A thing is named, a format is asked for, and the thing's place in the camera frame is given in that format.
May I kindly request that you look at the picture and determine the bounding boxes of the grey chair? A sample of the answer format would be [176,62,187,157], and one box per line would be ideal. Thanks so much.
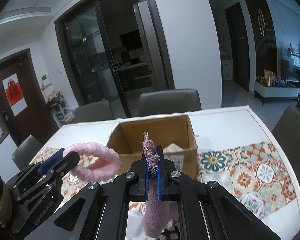
[12,135,43,171]
[272,105,300,185]
[139,89,202,116]
[74,100,115,123]

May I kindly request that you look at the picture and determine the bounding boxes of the brown cardboard box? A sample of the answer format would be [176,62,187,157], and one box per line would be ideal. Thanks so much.
[107,115,198,179]

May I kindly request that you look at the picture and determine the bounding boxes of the colourful patterned table runner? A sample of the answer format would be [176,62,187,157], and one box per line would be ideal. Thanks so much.
[29,141,297,240]

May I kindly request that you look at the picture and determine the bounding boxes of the grey chair far left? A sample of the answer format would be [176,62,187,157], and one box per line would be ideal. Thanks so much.
[12,135,43,171]

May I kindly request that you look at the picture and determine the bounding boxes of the white shelf rack with items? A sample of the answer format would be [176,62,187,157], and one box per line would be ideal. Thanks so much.
[47,91,75,128]

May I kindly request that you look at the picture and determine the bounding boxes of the grey chair left back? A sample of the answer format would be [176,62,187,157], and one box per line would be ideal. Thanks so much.
[74,100,115,123]

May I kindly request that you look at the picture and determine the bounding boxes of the grey chair centre back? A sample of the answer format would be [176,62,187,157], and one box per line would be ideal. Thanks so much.
[139,89,202,116]

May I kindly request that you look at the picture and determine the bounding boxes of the white low tv cabinet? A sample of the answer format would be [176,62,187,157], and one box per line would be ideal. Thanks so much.
[254,81,300,105]

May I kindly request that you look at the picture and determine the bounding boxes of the red fu door poster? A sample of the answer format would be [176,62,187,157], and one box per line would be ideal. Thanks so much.
[2,73,27,116]

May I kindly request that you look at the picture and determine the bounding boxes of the dark wooden entry door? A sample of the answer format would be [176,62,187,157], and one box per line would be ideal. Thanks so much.
[0,49,57,146]

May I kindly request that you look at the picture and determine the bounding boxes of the pink fuzzy ring scrunchie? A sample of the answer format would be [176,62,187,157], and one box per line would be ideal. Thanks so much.
[63,142,121,183]

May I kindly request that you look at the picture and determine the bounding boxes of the white wall intercom panel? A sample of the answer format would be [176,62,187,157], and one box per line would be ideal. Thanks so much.
[41,74,52,87]

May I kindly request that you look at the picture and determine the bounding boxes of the black glass sliding door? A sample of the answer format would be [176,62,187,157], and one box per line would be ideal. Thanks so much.
[55,0,175,118]

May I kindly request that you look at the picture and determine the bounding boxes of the white shipping label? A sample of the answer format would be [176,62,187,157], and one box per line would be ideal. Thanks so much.
[164,154,184,173]

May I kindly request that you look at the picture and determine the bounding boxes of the mauve fuzzy sock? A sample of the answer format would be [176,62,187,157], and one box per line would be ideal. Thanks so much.
[142,132,178,238]

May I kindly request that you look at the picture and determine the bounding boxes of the grey chair right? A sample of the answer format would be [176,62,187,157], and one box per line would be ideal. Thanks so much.
[272,105,300,185]

